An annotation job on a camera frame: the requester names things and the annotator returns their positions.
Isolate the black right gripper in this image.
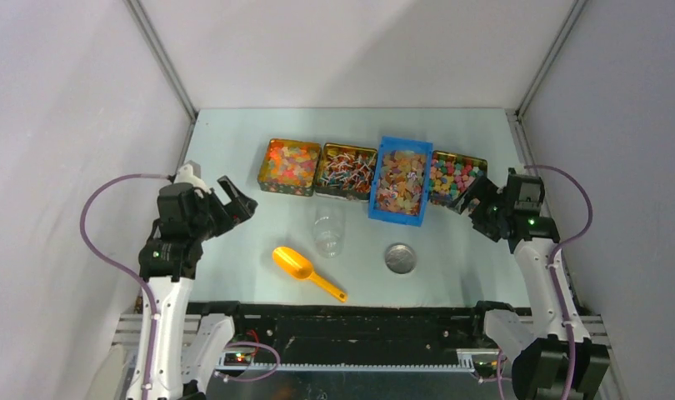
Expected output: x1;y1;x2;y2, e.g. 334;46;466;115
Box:
447;175;513;243

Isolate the orange plastic scoop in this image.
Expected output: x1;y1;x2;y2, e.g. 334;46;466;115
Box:
272;247;348;303

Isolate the clear plastic jar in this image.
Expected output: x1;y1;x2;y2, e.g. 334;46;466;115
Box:
312;204;345;258

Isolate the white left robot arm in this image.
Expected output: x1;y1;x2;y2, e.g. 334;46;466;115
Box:
126;176;258;399

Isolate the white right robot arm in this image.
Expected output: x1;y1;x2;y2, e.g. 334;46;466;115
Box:
449;169;611;399

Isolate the tin of colourful cube candies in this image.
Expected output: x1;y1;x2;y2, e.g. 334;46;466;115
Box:
428;151;488;207

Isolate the tin of gummy candies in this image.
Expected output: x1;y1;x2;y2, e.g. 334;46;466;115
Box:
257;138;322;197

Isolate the blue bin of candies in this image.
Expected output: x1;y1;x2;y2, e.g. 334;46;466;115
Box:
367;136;433;227

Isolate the silver metal jar lid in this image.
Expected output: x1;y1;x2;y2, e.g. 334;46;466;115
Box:
384;243;418;274

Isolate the tin of lollipops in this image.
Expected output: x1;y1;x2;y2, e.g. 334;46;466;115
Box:
313;142;378;203

